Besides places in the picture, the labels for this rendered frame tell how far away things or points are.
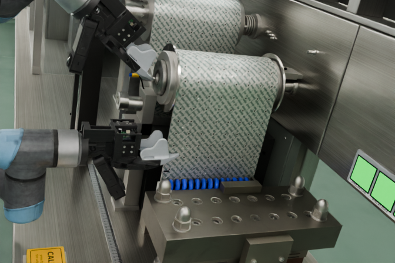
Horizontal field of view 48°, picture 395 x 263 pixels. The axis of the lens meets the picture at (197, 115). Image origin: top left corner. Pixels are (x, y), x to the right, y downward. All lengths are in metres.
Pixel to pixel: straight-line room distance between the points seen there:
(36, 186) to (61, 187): 0.27
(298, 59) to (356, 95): 0.22
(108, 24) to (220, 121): 0.31
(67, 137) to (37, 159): 0.07
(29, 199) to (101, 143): 0.17
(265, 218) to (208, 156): 0.19
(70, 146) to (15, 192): 0.14
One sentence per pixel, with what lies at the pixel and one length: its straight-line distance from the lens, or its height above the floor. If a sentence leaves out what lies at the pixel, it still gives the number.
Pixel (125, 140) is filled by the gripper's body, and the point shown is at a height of 1.14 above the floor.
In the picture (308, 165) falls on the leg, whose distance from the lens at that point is 1.36.
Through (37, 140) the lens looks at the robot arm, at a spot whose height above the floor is 1.14.
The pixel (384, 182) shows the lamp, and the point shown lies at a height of 1.20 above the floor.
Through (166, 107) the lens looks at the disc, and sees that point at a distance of 0.95.
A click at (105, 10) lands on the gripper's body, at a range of 0.90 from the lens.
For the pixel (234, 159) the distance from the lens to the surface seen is 1.04.
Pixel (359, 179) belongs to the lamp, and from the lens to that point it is 0.92.
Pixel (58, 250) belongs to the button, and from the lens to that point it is 0.96.
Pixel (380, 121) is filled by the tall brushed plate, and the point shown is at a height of 1.29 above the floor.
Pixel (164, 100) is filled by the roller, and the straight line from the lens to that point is 0.94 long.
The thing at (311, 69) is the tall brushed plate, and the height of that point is 1.31.
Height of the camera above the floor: 1.55
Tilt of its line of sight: 22 degrees down
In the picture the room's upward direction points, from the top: 11 degrees clockwise
